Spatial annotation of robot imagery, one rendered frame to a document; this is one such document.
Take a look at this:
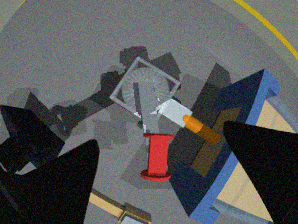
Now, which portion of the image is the grey crank handle with red knob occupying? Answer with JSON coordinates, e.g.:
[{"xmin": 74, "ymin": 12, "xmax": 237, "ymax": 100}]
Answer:
[{"xmin": 138, "ymin": 80, "xmax": 174, "ymax": 181}]

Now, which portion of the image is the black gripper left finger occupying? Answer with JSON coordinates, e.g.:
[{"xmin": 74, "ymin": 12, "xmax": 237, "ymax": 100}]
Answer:
[{"xmin": 0, "ymin": 139, "xmax": 100, "ymax": 224}]

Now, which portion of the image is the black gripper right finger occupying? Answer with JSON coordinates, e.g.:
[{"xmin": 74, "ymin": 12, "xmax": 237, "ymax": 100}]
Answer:
[{"xmin": 222, "ymin": 120, "xmax": 298, "ymax": 224}]

